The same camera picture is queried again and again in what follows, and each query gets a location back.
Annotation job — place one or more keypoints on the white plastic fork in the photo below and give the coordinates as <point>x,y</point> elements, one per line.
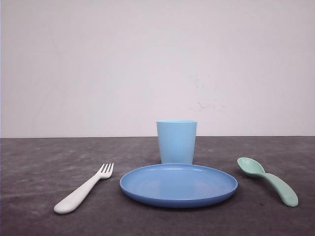
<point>74,199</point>

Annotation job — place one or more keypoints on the light blue plastic cup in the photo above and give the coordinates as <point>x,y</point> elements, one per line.
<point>176,139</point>

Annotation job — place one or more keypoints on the mint green plastic spoon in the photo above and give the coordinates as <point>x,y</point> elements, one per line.
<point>254,169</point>

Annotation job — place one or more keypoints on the blue plastic plate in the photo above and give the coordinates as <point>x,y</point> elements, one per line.
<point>178,185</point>

